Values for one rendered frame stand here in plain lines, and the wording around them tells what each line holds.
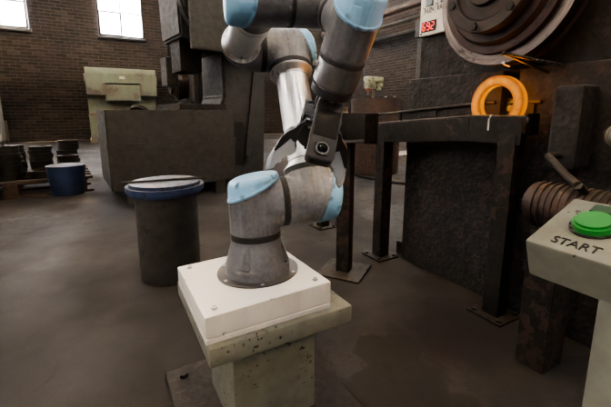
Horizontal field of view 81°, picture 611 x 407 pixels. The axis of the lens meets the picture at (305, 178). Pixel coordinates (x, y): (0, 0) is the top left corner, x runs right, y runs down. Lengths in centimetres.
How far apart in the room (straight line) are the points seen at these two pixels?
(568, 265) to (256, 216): 55
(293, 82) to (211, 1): 271
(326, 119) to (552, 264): 36
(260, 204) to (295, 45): 43
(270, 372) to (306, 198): 39
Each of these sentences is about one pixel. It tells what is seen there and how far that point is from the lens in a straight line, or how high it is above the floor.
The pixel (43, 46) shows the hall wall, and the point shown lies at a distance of 1093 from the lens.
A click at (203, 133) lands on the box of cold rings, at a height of 55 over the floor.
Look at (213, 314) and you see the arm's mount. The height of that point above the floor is 36.
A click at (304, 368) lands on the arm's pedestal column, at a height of 13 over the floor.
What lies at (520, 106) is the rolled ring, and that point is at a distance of 138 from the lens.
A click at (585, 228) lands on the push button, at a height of 60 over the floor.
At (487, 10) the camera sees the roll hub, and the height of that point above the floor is 104.
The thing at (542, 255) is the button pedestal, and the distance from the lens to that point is 49.
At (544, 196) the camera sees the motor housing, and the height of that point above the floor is 50.
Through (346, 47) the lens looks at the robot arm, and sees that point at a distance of 56.
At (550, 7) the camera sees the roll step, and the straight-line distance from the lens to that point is 134.
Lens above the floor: 73
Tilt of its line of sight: 10 degrees down
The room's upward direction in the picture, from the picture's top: straight up
